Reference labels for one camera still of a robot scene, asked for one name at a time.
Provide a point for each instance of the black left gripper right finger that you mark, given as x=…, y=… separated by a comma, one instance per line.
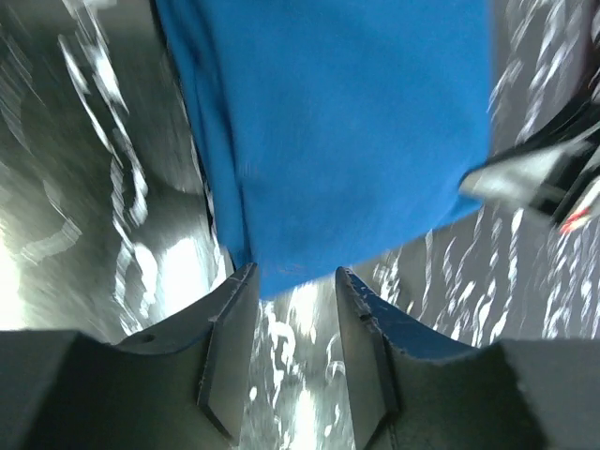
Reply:
x=411, y=387

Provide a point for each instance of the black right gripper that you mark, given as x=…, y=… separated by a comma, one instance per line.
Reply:
x=562, y=176

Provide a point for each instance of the blue printed t shirt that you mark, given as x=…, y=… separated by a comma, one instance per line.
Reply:
x=332, y=131

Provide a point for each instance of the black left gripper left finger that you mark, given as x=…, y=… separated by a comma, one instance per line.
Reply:
x=179, y=384

